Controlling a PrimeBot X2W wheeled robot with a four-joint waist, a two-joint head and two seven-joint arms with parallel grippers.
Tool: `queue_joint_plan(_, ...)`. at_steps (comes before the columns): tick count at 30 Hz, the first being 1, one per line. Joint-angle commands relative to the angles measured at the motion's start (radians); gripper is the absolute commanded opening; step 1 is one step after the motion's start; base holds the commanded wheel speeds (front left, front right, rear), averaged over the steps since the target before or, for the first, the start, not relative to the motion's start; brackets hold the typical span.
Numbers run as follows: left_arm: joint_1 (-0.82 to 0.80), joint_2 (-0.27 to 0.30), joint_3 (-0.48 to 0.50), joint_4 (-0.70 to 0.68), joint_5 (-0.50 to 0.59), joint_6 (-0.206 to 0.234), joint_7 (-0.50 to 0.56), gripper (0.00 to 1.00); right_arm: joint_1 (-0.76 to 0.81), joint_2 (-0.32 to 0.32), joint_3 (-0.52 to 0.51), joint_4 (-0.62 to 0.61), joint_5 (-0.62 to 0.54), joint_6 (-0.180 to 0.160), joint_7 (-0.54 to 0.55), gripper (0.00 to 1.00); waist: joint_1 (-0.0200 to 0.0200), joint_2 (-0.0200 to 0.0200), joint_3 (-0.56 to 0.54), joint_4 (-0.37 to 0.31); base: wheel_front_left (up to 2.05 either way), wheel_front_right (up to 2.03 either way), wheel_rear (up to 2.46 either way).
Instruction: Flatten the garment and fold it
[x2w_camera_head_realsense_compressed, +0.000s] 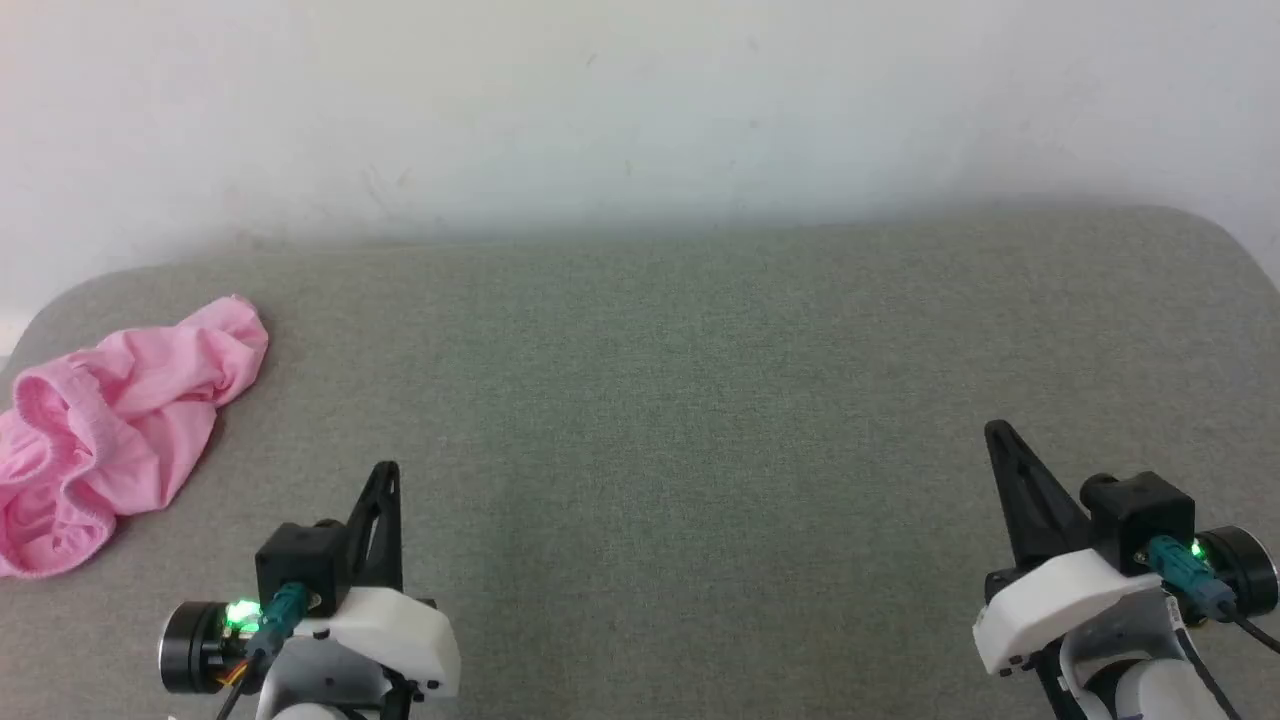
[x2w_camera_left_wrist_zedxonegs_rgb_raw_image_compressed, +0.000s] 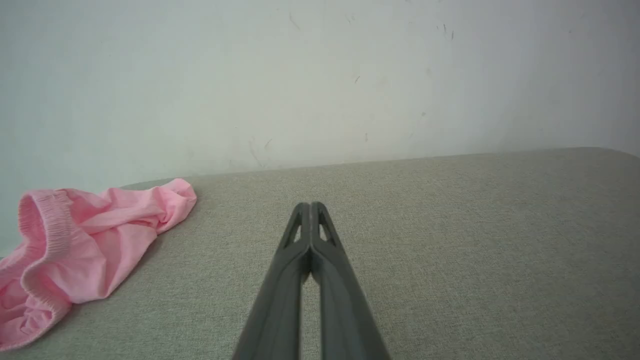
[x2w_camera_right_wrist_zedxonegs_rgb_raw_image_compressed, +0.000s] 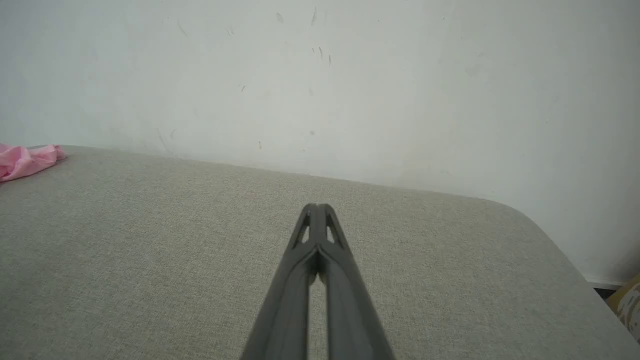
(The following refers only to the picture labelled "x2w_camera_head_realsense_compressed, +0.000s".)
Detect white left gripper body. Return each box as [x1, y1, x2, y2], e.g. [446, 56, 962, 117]
[296, 585, 463, 701]

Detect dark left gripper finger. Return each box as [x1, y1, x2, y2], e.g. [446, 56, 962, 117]
[345, 460, 404, 598]

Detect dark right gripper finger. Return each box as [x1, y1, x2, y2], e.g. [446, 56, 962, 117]
[984, 420, 1093, 571]

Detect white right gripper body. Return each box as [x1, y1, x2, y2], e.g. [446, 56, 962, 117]
[973, 548, 1166, 676]

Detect pink shorts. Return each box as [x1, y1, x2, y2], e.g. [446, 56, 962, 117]
[0, 294, 270, 581]

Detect black round right gripper motor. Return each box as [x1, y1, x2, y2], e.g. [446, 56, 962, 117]
[1195, 526, 1280, 617]

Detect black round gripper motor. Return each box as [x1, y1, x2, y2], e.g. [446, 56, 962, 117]
[1195, 526, 1280, 617]
[158, 598, 263, 696]

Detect black round left gripper motor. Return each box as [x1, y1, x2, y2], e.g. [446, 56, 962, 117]
[158, 598, 263, 696]

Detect grey fabric sofa cushion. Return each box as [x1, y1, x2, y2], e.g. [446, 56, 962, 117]
[0, 205, 1280, 720]

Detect right arm teal plug cable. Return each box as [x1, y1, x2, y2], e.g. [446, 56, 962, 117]
[1145, 535, 1280, 656]

